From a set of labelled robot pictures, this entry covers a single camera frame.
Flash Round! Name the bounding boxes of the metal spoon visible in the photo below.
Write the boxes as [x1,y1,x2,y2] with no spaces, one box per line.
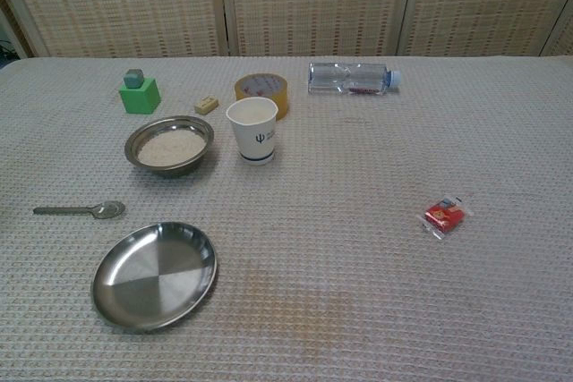
[33,200,126,222]

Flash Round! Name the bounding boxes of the white paper cup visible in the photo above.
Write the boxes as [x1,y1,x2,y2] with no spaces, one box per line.
[225,97,279,166]

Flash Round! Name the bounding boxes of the metal bowl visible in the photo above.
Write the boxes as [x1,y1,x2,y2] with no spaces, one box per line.
[124,115,216,179]

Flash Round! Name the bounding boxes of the yellow tape roll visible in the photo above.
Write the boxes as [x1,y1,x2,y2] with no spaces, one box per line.
[234,72,290,122]

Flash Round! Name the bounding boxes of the small beige block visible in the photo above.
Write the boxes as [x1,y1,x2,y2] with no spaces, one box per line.
[193,95,220,115]

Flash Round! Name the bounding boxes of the clear plastic water bottle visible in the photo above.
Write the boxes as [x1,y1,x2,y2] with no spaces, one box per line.
[307,62,401,97]

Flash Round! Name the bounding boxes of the beige woven tablecloth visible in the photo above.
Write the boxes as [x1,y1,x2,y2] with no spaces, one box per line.
[0,55,573,382]

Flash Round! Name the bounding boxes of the green cube block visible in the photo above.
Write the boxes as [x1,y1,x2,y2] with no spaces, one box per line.
[118,77,162,115]

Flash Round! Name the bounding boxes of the red snack packet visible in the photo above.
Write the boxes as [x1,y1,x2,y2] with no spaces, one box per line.
[416,192,473,242]

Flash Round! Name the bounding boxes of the woven folding screen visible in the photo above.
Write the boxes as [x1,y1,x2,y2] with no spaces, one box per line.
[0,0,573,59]

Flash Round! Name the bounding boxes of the round metal plate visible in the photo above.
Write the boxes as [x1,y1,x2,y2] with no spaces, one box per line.
[90,221,219,335]

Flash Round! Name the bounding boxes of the small grey-green block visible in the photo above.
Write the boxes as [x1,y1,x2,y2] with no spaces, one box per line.
[124,68,145,89]

